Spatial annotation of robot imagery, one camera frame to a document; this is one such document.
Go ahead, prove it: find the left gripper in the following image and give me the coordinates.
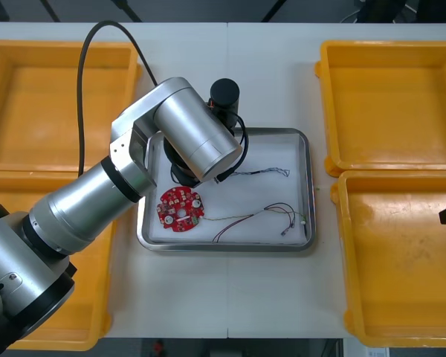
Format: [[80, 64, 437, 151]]
[[170, 165, 201, 188]]

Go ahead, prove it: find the round red circuit board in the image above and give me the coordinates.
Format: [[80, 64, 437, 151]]
[[155, 185, 206, 232]]

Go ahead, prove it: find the blue-white twisted wire harness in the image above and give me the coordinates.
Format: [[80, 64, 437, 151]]
[[232, 167, 291, 179]]

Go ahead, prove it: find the red black green-yellow wire harness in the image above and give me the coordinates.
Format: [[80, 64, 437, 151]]
[[201, 202, 308, 243]]

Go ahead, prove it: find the yellow-orange plastic bin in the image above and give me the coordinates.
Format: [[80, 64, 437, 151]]
[[0, 170, 126, 353], [314, 39, 446, 178], [0, 39, 144, 176], [329, 170, 446, 349]]

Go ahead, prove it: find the steel tray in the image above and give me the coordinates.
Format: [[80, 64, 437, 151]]
[[136, 127, 317, 253]]

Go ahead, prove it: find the black equipment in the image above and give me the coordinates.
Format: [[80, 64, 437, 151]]
[[358, 0, 408, 23]]

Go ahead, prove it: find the black frame leg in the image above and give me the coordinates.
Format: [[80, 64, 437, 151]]
[[39, 0, 61, 22], [110, 0, 143, 22], [261, 0, 288, 22]]

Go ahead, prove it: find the white cable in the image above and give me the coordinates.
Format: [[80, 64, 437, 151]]
[[340, 6, 361, 24]]

